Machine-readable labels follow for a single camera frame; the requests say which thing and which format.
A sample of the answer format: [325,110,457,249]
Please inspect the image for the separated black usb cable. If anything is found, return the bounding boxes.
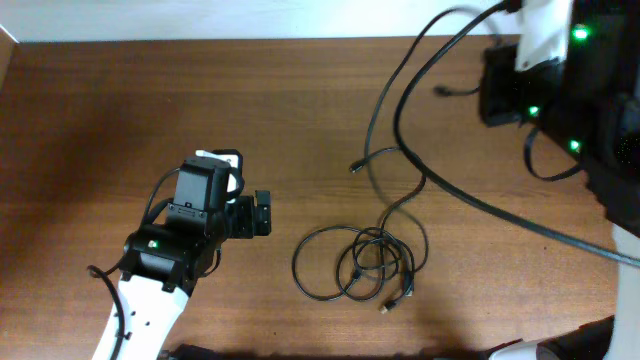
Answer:
[363,5,504,201]

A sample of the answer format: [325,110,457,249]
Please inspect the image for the black usb cables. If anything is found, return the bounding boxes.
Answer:
[291,147,430,315]

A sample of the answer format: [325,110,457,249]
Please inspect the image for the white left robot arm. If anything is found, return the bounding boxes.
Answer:
[89,149,271,359]

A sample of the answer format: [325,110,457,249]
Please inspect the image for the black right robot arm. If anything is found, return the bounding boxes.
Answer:
[480,0,639,359]

